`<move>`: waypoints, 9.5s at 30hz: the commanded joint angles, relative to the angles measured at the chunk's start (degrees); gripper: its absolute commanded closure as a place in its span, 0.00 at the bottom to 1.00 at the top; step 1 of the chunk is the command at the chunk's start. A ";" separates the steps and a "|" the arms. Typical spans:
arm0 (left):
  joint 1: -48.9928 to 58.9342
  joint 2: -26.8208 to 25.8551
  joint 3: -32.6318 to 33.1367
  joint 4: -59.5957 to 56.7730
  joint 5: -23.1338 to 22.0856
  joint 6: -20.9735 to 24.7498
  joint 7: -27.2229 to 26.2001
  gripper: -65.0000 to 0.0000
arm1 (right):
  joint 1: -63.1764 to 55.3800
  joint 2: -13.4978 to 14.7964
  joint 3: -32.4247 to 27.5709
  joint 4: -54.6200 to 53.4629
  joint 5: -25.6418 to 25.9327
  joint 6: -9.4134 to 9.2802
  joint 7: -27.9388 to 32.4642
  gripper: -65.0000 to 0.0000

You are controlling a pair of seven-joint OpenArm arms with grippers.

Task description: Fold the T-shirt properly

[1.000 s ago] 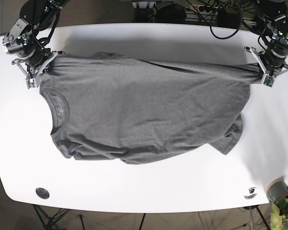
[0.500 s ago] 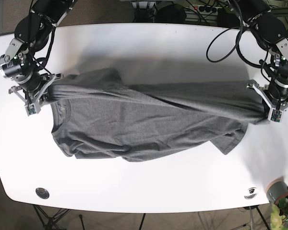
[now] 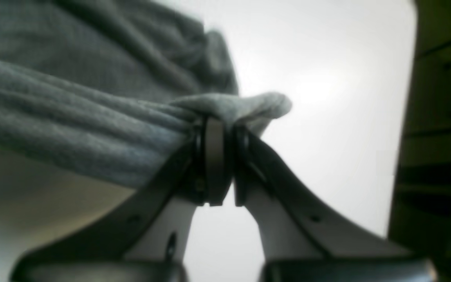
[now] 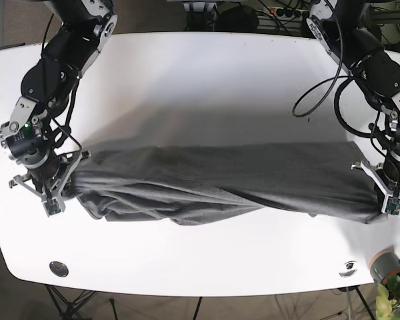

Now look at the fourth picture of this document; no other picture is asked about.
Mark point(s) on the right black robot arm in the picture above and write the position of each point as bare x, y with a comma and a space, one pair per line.
39, 123

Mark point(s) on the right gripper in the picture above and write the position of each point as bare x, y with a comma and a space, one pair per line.
48, 173

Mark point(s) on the green potted plant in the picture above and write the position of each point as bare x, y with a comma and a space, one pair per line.
387, 303

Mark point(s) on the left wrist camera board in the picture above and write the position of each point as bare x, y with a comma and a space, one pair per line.
391, 205

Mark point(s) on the black table leg frame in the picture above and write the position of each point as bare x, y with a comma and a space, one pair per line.
67, 309

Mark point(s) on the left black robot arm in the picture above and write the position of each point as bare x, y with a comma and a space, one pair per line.
341, 28

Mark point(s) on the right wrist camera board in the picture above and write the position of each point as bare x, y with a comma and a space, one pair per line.
54, 206

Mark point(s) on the left silver table grommet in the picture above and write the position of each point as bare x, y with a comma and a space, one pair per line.
59, 269

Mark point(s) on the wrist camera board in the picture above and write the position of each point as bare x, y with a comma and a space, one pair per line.
391, 205
54, 206

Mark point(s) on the grey plant pot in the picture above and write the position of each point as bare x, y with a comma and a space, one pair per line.
383, 265

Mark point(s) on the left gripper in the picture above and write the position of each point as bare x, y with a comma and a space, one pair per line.
386, 186

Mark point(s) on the silver table grommet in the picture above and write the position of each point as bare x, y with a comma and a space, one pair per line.
348, 269
59, 269

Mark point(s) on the right silver table grommet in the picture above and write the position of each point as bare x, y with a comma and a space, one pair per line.
348, 269

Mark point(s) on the dark grey T-shirt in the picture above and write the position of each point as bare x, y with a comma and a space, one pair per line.
199, 185

